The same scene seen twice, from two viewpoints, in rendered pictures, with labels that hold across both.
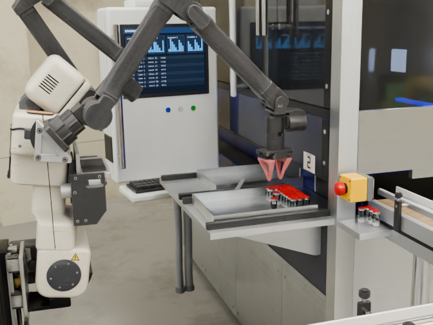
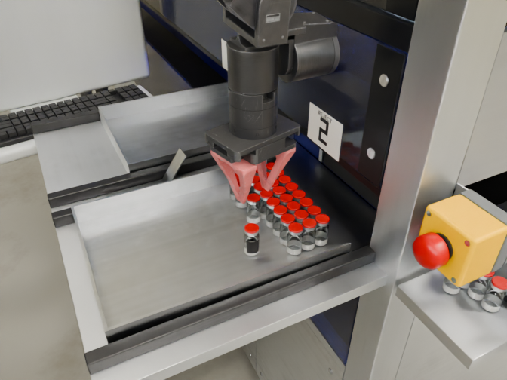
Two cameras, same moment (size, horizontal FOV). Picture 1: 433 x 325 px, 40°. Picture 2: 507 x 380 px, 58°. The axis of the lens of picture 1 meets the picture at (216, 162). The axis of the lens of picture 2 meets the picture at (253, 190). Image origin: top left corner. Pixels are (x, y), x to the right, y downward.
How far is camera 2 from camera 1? 137 cm
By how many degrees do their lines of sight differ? 25
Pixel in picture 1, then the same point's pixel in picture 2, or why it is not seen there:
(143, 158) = (13, 72)
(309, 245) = not seen: hidden behind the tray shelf
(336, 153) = (421, 148)
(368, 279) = (427, 344)
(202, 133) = (113, 19)
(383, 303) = (438, 362)
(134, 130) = not seen: outside the picture
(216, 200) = (128, 209)
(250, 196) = (198, 188)
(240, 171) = (179, 102)
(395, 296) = not seen: hidden behind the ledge
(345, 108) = (475, 26)
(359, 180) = (492, 239)
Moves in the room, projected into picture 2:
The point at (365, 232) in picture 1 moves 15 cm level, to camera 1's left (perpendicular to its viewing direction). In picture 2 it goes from (481, 349) to (361, 368)
